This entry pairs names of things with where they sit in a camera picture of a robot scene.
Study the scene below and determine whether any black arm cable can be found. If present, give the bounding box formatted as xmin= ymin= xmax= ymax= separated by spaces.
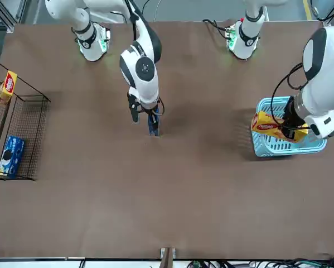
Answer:
xmin=270 ymin=0 xmax=334 ymax=126
xmin=108 ymin=0 xmax=141 ymax=40

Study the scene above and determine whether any black floor cable bundle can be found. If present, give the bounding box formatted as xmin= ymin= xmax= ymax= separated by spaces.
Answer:
xmin=183 ymin=252 xmax=334 ymax=268

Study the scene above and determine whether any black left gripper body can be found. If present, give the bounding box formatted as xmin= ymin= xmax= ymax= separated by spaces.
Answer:
xmin=283 ymin=97 xmax=306 ymax=127

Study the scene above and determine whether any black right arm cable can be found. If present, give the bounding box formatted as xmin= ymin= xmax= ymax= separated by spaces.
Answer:
xmin=108 ymin=0 xmax=141 ymax=40

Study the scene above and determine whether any blue Oreo cookie box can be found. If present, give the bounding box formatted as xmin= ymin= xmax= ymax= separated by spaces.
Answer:
xmin=0 ymin=136 xmax=25 ymax=179
xmin=148 ymin=118 xmax=160 ymax=137

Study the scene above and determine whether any black base cable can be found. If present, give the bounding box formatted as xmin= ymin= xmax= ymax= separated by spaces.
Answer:
xmin=202 ymin=18 xmax=231 ymax=40

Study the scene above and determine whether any light blue plastic basket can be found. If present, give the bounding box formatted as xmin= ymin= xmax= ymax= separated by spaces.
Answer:
xmin=250 ymin=96 xmax=328 ymax=157

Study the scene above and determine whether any black wire mesh shelf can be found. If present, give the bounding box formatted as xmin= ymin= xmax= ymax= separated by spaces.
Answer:
xmin=0 ymin=55 xmax=52 ymax=181

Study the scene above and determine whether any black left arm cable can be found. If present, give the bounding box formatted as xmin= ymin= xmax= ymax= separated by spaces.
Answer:
xmin=270 ymin=0 xmax=334 ymax=126

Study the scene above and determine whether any brown mounting post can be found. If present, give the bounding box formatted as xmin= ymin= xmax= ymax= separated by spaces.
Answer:
xmin=159 ymin=247 xmax=176 ymax=268

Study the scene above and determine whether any white table edge strip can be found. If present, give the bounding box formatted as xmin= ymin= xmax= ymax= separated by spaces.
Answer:
xmin=0 ymin=256 xmax=334 ymax=264

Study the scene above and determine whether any yellow Nabati wafer box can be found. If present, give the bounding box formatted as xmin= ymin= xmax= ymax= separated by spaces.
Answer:
xmin=251 ymin=111 xmax=309 ymax=143
xmin=0 ymin=70 xmax=18 ymax=106

